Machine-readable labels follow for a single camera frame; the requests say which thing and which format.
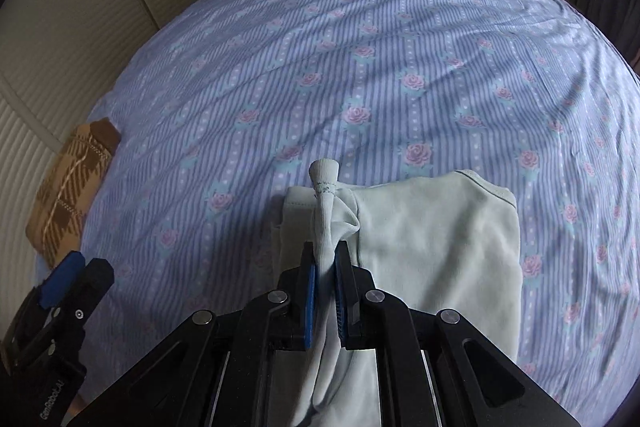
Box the pale green t-shirt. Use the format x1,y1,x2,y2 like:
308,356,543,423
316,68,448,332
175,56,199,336
269,159,523,426

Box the brown plaid folded garment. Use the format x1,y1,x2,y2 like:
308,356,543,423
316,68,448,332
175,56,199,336
25,118,122,270

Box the blue floral striped bedspread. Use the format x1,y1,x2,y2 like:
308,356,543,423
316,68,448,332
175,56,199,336
80,0,639,426

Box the cream louvered wardrobe doors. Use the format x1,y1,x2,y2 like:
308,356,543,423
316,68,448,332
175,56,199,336
0,0,252,287

